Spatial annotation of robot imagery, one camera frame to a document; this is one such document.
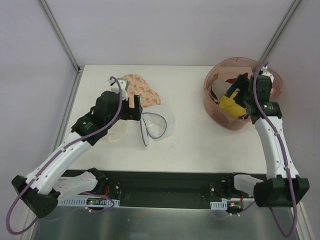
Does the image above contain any mustard yellow bra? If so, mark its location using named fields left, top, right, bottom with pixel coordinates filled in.
left=218, top=91, right=246, bottom=118

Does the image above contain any white mesh laundry bag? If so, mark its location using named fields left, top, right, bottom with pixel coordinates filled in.
left=139, top=105, right=176, bottom=147

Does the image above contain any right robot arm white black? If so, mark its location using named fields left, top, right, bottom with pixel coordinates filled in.
left=225, top=74, right=310, bottom=208

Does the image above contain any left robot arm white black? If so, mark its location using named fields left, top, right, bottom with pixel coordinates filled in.
left=11, top=91, right=143, bottom=219

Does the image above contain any floral pink laundry pouch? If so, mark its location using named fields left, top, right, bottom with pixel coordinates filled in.
left=122, top=74, right=161, bottom=108

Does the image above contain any grey bra in tub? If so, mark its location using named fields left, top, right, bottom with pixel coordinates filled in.
left=210, top=79, right=232, bottom=102

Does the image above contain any small beige mesh bag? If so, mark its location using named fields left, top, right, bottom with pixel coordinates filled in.
left=100, top=120, right=128, bottom=144

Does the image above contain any dark red garment in tub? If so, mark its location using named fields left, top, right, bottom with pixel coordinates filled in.
left=226, top=78, right=236, bottom=84

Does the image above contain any pink translucent plastic tub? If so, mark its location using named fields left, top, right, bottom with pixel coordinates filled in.
left=204, top=57, right=282, bottom=131

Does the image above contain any left controller board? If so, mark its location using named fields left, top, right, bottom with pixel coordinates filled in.
left=58, top=196, right=120, bottom=208

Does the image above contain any controller board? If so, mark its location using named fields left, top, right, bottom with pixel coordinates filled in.
left=209, top=200, right=244, bottom=211
left=58, top=196, right=120, bottom=208

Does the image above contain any right controller board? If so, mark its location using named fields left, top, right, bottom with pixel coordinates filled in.
left=209, top=200, right=244, bottom=211

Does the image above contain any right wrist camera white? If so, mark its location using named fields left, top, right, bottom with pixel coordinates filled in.
left=258, top=63, right=274, bottom=83

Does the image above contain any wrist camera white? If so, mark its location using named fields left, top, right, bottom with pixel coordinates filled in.
left=108, top=77, right=129, bottom=100
left=258, top=63, right=274, bottom=83

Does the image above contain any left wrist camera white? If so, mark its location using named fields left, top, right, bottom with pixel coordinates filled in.
left=108, top=77, right=129, bottom=100

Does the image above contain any right aluminium frame post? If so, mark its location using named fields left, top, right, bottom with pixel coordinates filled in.
left=258, top=0, right=304, bottom=64

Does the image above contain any aluminium frame post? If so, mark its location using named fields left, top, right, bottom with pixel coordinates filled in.
left=258, top=0, right=304, bottom=64
left=37, top=0, right=81, bottom=74

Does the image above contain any left aluminium frame post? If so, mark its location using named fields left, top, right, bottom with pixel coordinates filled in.
left=37, top=0, right=81, bottom=74

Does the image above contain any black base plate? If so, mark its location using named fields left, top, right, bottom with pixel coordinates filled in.
left=62, top=170, right=266, bottom=208

